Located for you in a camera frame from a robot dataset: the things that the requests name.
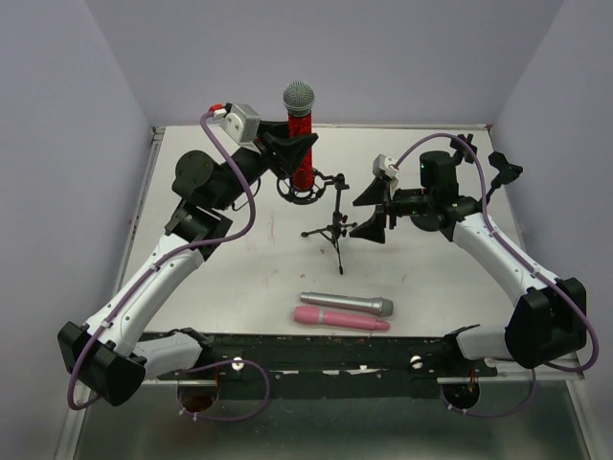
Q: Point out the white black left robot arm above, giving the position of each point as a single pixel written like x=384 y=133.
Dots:
x=106 y=352

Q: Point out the aluminium frame rail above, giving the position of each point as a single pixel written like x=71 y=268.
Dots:
x=536 y=371

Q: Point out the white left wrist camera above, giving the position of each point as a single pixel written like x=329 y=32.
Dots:
x=238 y=120

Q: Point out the black round-base mic stand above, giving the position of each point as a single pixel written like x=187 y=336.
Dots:
x=506 y=172
x=445 y=205

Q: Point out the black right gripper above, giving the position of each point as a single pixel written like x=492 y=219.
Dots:
x=390 y=205

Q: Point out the pink microphone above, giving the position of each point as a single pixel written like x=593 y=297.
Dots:
x=314 y=316

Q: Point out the red glitter microphone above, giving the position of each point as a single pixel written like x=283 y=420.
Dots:
x=298 y=99

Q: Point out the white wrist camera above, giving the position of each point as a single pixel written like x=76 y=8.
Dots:
x=384 y=167
x=238 y=120

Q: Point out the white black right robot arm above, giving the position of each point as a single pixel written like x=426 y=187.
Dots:
x=549 y=324

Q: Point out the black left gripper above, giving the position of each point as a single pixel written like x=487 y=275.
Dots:
x=267 y=150

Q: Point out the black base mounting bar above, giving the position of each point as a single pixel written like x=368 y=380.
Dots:
x=316 y=367

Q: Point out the black tripod shock-mount stand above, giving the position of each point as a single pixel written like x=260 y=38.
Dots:
x=322 y=202

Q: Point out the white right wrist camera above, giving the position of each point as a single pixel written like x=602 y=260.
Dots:
x=384 y=167

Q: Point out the silver microphone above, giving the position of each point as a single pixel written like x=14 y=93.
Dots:
x=378 y=306

